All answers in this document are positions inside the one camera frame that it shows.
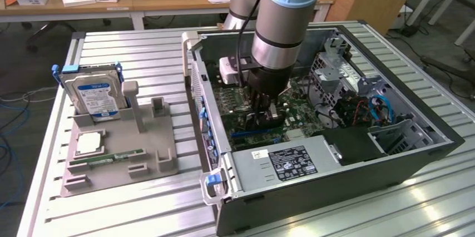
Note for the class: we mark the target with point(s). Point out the wooden desk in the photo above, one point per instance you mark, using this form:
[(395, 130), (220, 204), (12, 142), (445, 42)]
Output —
[(166, 0)]

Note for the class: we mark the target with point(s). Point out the grey parts rack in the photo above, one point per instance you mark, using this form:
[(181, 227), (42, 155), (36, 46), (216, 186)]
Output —
[(110, 170)]

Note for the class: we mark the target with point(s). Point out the blue case latch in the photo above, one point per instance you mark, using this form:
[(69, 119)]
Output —
[(210, 180)]

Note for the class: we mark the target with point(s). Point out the silver CPU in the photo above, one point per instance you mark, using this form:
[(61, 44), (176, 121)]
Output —
[(90, 142)]

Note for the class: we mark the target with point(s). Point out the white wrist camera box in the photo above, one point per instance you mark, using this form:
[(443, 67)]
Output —
[(229, 73)]

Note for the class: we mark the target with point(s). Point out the blue expansion slot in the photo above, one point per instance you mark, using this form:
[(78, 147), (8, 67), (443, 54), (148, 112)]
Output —
[(240, 134)]

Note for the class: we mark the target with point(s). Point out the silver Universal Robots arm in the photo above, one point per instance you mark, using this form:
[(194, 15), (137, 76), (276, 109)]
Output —
[(281, 31)]

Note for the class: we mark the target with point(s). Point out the black open PC case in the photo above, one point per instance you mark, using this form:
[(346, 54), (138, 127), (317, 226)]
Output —
[(333, 192)]

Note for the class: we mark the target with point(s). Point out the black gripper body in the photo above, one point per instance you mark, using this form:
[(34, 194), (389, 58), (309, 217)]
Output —
[(270, 81)]

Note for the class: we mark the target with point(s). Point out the black floor box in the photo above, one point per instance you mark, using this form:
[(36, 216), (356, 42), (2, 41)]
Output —
[(408, 30)]

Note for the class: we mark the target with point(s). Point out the green motherboard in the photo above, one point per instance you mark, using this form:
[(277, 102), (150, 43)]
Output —
[(296, 120)]

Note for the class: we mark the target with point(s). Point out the hard disk with blue label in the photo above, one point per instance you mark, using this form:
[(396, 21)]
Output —
[(92, 95)]

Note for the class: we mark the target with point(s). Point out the metal drive cage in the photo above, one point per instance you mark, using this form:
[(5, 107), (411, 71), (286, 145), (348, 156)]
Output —
[(325, 81)]

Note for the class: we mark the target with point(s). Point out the green RAM stick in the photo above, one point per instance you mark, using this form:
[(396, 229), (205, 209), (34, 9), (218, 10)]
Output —
[(106, 157)]

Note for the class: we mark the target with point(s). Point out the grey power supply unit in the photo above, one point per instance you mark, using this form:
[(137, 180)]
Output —
[(258, 170)]

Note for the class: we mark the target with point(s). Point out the grey disk bay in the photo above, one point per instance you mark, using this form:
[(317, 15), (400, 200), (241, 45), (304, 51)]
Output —
[(400, 137)]

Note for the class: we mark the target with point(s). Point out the black office chair base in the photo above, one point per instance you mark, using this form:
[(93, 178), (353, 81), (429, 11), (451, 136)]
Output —
[(32, 47)]

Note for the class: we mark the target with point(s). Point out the graphics card with black fan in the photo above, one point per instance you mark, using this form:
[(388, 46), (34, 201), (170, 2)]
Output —
[(264, 127)]

